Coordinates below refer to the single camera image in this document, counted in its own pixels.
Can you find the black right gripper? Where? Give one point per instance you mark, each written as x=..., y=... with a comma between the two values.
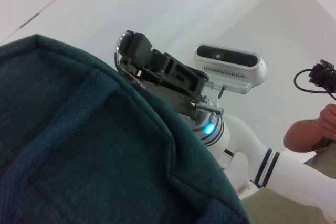
x=181, y=77

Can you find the dark teal lunch bag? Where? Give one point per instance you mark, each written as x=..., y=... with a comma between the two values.
x=78, y=142

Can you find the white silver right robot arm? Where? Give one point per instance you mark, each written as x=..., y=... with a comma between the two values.
x=262, y=163

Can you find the person bare hand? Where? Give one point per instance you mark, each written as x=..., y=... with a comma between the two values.
x=329, y=119

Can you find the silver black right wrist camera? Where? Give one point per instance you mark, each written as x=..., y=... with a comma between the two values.
x=231, y=69

